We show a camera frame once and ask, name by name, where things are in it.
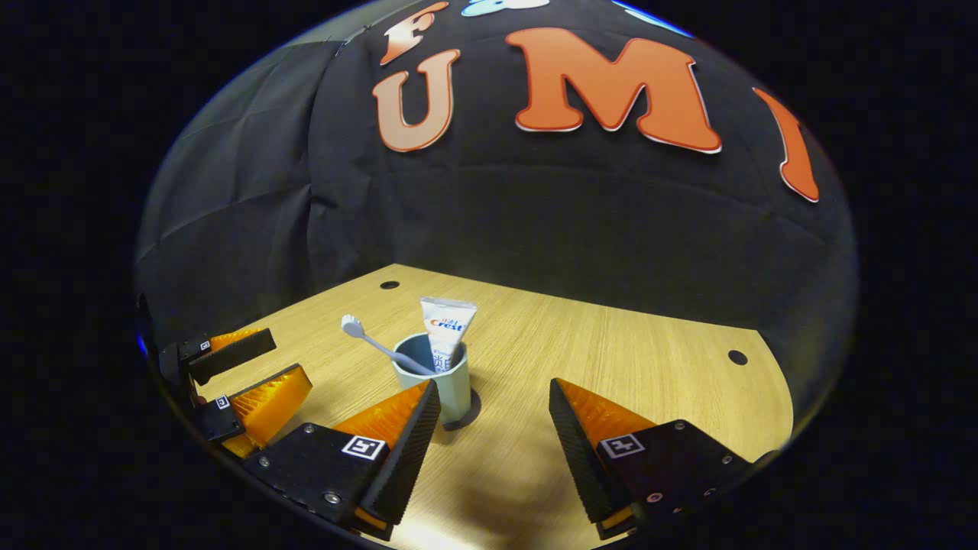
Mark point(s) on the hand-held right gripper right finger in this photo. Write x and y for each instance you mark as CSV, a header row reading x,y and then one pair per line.
x,y
581,451

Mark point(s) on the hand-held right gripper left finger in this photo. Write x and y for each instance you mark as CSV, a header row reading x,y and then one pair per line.
x,y
405,451

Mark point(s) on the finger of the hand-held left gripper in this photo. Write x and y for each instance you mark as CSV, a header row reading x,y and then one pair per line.
x,y
267,401
229,355

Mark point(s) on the dark brown round coaster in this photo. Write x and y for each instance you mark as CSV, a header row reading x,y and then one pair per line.
x,y
474,409

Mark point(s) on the white toothbrush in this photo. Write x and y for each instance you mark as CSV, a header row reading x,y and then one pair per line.
x,y
374,344

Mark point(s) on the white toothpaste tube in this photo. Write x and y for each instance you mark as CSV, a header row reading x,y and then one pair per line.
x,y
447,321

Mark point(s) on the wooden desktop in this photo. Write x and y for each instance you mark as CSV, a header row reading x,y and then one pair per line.
x,y
611,359

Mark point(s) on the black backdrop cloth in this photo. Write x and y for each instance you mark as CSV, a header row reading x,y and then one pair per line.
x,y
535,214

